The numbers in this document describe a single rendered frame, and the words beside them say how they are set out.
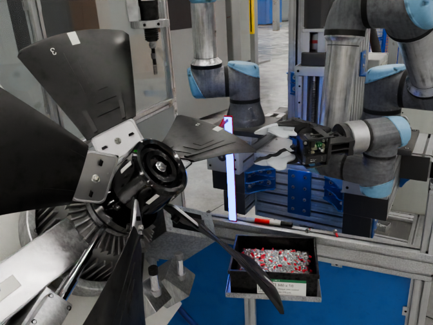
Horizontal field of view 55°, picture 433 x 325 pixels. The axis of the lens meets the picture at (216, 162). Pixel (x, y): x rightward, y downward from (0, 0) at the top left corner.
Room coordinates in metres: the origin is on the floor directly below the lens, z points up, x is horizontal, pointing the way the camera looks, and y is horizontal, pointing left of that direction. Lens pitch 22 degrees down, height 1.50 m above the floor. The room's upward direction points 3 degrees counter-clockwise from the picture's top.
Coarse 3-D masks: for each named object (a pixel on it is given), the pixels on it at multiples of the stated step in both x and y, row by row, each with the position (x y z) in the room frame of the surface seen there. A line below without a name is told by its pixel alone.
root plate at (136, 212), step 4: (136, 200) 0.63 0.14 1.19; (136, 204) 0.62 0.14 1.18; (136, 208) 0.61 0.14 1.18; (136, 212) 0.61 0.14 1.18; (136, 216) 0.60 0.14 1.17; (140, 216) 0.65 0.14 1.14; (136, 220) 0.61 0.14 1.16; (132, 224) 0.58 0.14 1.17; (136, 224) 0.61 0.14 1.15; (136, 228) 0.60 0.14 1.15; (140, 232) 0.65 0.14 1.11; (140, 240) 0.64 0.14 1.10
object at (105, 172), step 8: (88, 152) 0.64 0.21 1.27; (96, 152) 0.65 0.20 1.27; (88, 160) 0.64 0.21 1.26; (96, 160) 0.65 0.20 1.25; (104, 160) 0.66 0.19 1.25; (112, 160) 0.67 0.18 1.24; (88, 168) 0.64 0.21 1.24; (96, 168) 0.65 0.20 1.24; (104, 168) 0.66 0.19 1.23; (112, 168) 0.67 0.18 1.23; (88, 176) 0.64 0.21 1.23; (104, 176) 0.66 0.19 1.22; (112, 176) 0.67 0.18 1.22; (80, 184) 0.63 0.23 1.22; (88, 184) 0.64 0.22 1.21; (96, 184) 0.65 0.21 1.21; (104, 184) 0.66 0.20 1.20; (80, 192) 0.63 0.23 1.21; (88, 192) 0.64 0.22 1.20; (96, 192) 0.65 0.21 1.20; (104, 192) 0.66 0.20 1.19; (80, 200) 0.63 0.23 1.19; (88, 200) 0.64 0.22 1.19; (96, 200) 0.65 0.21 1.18; (104, 200) 0.66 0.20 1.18
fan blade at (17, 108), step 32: (0, 96) 0.59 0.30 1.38; (0, 128) 0.57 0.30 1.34; (32, 128) 0.60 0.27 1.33; (64, 128) 0.63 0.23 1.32; (0, 160) 0.55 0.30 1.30; (32, 160) 0.58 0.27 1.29; (64, 160) 0.61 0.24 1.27; (0, 192) 0.55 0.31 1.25; (32, 192) 0.58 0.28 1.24; (64, 192) 0.61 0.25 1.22
